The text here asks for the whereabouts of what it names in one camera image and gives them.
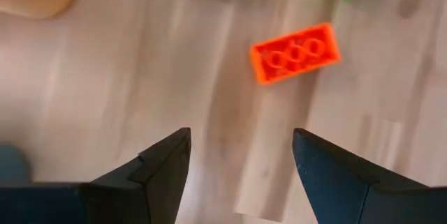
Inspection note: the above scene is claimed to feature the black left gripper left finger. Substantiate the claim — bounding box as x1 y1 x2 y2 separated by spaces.
0 128 192 224

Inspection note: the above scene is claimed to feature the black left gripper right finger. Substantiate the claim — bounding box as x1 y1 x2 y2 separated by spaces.
292 128 447 224

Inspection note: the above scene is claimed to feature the orange toy brick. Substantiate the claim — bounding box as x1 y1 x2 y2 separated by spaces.
249 22 342 86

